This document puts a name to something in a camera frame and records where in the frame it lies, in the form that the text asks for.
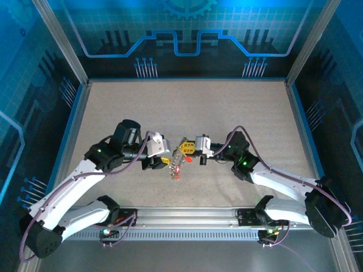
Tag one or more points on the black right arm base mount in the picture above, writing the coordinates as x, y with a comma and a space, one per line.
246, 216

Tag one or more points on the table edge rail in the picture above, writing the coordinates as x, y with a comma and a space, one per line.
296, 113
78, 122

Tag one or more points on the left table edge rail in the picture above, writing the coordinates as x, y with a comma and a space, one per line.
78, 122

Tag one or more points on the keyring bunch with keys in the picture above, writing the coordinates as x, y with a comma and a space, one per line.
177, 169

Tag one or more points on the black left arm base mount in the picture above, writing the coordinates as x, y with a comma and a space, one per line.
127, 216

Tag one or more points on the blue table edge strip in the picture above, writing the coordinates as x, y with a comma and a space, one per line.
184, 79

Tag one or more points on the right table edge rail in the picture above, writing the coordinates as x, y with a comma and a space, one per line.
296, 113

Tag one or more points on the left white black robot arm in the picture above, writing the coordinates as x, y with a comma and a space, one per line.
65, 190

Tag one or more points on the grey metal shelf plate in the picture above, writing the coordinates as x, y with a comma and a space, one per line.
184, 255

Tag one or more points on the aluminium frame post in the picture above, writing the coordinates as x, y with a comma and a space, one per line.
312, 42
61, 42

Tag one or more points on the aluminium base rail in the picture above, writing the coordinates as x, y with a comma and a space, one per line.
184, 216

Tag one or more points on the right aluminium frame post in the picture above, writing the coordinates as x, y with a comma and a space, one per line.
312, 42

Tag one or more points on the left aluminium frame post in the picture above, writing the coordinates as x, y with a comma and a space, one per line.
61, 42

